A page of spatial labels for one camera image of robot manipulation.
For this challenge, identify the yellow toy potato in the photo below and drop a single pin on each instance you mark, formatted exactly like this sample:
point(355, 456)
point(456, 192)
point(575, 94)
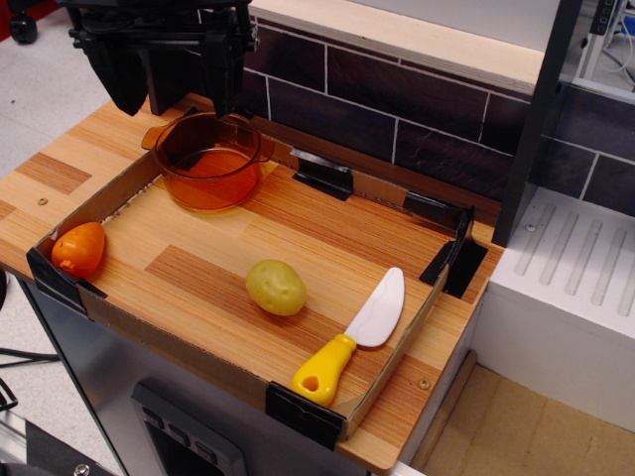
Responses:
point(276, 287)

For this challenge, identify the cardboard fence with black tape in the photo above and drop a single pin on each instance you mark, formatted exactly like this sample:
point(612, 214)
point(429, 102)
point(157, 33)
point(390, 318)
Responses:
point(173, 279)

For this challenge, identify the black caster wheel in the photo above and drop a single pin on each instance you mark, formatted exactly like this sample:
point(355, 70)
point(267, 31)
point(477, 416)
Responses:
point(23, 29)

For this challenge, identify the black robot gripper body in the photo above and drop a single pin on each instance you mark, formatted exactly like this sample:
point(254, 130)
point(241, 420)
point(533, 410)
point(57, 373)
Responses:
point(163, 24)

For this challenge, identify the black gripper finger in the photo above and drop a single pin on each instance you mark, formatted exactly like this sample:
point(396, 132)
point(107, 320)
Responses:
point(221, 58)
point(121, 73)

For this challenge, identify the white toy sink drainboard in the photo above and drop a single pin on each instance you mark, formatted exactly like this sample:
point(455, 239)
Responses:
point(558, 313)

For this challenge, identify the black tripod leg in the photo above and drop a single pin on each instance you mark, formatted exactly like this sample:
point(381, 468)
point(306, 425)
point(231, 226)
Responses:
point(21, 357)

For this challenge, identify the black vertical post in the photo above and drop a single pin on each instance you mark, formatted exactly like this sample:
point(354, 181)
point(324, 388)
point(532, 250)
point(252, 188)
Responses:
point(519, 190)

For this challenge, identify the orange toy carrot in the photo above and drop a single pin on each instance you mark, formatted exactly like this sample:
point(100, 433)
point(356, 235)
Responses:
point(79, 251)

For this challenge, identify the transparent orange plastic pot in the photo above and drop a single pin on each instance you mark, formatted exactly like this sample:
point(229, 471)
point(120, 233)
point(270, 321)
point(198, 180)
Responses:
point(209, 164)

